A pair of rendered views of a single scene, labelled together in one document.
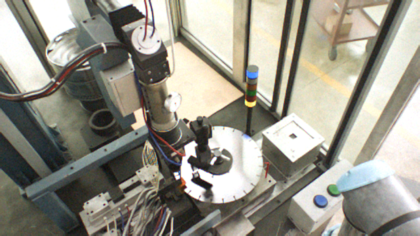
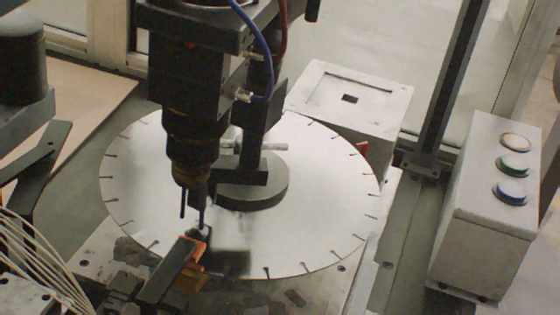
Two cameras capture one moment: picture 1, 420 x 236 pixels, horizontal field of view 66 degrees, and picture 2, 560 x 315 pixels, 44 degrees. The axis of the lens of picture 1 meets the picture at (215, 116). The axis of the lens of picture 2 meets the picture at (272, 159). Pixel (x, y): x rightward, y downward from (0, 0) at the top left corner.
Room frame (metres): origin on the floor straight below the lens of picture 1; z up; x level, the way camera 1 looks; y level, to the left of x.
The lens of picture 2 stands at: (0.15, 0.41, 1.45)
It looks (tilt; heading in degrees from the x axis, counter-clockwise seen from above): 36 degrees down; 317
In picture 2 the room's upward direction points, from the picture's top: 10 degrees clockwise
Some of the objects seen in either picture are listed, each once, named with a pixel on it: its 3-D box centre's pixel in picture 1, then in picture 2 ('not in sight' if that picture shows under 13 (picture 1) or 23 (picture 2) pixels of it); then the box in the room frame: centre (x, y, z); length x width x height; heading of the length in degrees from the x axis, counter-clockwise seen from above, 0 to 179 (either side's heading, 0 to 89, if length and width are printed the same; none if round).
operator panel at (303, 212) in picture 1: (325, 196); (486, 202); (0.54, -0.40, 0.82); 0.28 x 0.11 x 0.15; 123
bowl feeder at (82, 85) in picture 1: (94, 74); not in sight; (1.19, 0.57, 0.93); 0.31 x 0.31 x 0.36
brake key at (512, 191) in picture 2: (320, 201); (510, 193); (0.49, -0.35, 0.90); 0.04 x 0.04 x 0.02
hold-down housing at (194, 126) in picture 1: (201, 139); (268, 33); (0.58, 0.04, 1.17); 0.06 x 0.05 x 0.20; 114
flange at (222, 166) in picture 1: (217, 159); (243, 167); (0.64, 0.00, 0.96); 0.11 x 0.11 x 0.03
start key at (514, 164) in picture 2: (333, 190); (513, 166); (0.53, -0.41, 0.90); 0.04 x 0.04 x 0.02
